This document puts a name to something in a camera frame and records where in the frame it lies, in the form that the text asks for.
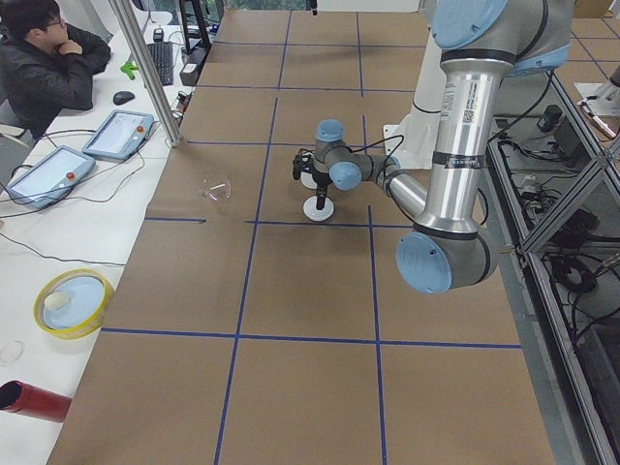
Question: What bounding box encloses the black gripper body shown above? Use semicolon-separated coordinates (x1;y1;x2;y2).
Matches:
311;166;331;194

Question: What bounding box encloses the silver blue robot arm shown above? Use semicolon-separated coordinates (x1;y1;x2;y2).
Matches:
293;1;574;294

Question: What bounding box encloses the white enamel mug blue rim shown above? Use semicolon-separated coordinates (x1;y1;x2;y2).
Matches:
300;171;317;190

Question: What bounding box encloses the black keyboard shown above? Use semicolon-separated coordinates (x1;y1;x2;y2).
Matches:
146;42;174;86

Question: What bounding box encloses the far blue teach pendant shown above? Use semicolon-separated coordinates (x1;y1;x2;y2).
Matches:
81;109;154;161

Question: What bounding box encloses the blue teach pendant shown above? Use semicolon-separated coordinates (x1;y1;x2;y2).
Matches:
7;145;95;209
81;109;154;161

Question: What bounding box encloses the black computer mouse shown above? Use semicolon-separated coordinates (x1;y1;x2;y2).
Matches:
112;91;136;106

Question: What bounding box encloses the green plastic tool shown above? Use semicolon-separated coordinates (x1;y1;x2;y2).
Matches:
120;61;139;80

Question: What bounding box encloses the yellow rimmed bowl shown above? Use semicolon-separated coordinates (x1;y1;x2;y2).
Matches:
33;268;114;340

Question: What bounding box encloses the near blue teach pendant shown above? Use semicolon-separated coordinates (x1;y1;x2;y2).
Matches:
7;145;95;209

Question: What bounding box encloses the seated person in black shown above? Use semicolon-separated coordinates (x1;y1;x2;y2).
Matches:
1;1;111;139

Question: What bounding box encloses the clear glass dish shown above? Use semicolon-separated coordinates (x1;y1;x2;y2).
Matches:
0;340;25;367

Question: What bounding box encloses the red cylinder tube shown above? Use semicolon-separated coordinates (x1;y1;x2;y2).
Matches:
1;380;72;423

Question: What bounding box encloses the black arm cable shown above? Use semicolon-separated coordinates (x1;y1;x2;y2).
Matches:
294;134;406;185

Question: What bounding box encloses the white pedestal column with base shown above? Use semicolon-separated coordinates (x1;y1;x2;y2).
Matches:
384;34;446;170

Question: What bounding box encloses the aluminium frame post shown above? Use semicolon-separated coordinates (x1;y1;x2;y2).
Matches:
109;0;181;147

